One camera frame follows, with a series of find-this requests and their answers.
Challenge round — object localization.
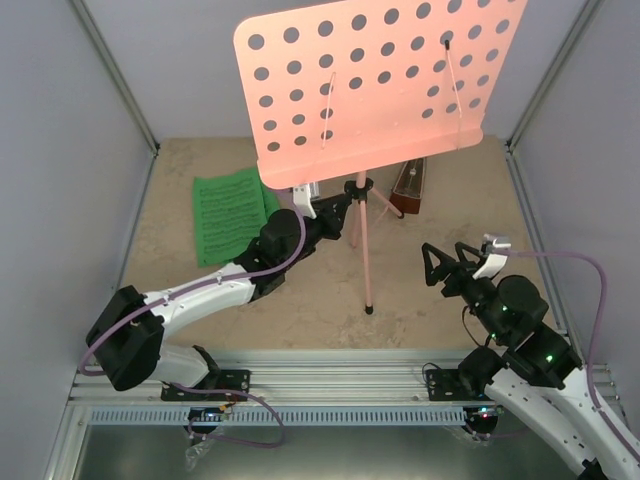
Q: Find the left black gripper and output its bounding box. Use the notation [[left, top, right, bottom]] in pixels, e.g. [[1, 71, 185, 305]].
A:
[[280, 196, 350, 272]]

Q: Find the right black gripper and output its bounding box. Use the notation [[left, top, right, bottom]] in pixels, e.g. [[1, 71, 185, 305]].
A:
[[423, 241, 510, 342]]

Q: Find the brown wooden metronome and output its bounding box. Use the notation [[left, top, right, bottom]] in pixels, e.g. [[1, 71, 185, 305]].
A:
[[389, 157, 427, 215]]

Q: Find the green sheet music page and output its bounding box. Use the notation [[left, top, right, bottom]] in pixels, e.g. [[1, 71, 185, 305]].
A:
[[192, 168, 266, 268], [261, 185, 281, 220]]

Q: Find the pink tripod music stand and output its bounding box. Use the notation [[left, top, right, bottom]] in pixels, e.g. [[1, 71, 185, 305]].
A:
[[232, 0, 531, 315]]

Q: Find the clear plastic metronome cover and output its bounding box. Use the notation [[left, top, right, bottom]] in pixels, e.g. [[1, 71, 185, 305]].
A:
[[399, 158, 425, 198]]

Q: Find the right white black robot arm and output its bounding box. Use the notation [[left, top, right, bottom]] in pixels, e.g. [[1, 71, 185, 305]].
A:
[[421, 235, 639, 479]]

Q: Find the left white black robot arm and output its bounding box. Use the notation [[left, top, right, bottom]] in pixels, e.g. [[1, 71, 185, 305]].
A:
[[86, 193, 352, 399]]

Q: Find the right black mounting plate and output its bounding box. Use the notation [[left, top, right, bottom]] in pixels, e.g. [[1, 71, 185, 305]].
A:
[[423, 368, 483, 402]]

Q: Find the black mounting plate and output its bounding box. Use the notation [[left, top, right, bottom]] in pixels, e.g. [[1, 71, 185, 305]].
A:
[[423, 368, 483, 402], [160, 369, 251, 403]]

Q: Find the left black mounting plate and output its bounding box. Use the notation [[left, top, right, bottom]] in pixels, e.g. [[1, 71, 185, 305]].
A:
[[160, 369, 251, 403]]

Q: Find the clear plastic bag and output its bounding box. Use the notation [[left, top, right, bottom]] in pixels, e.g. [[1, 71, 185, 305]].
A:
[[185, 434, 216, 472]]

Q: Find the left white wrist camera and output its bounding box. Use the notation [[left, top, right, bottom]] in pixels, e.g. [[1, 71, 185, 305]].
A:
[[292, 182, 320, 219]]

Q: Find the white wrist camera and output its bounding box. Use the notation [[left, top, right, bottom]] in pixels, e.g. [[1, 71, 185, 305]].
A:
[[292, 182, 320, 219], [472, 233, 512, 280]]

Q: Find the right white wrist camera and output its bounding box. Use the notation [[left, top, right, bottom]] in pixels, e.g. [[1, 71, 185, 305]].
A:
[[472, 233, 512, 280]]

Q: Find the grey slotted cable duct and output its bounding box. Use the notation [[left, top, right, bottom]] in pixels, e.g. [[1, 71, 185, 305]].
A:
[[88, 406, 466, 427]]

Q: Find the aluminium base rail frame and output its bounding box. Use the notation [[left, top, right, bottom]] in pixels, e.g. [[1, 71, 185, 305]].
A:
[[42, 349, 621, 480]]

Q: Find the right aluminium corner post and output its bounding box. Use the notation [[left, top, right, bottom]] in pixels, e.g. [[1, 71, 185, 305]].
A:
[[505, 0, 605, 155]]

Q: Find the aluminium corner post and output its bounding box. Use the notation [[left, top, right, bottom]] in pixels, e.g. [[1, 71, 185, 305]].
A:
[[505, 0, 605, 155], [68, 0, 160, 157]]

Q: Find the left aluminium corner post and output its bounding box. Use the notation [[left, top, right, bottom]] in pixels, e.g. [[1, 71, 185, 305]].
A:
[[68, 0, 160, 157]]

